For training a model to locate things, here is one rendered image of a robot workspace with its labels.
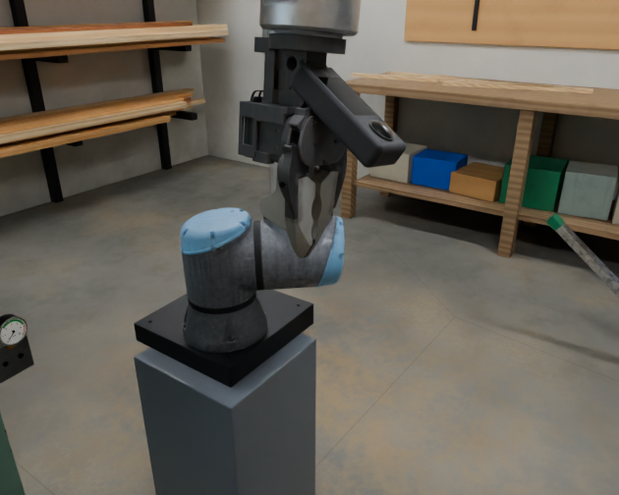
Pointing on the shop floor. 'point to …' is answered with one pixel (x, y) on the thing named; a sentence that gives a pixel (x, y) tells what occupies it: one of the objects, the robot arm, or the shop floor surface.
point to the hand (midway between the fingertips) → (309, 247)
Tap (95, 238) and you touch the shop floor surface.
